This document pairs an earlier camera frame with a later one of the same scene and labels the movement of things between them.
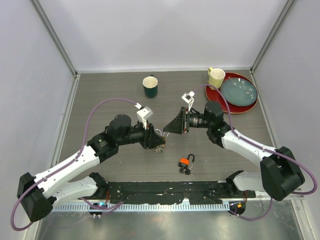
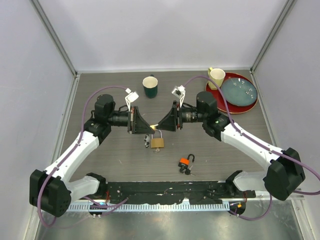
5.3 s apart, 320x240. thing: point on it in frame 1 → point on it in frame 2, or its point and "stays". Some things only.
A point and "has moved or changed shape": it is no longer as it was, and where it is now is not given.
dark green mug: (150, 83) stays
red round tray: (214, 94) stays
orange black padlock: (184, 162) stays
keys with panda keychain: (163, 142) has moved or changed shape
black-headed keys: (187, 171) stays
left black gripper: (151, 139) → (136, 124)
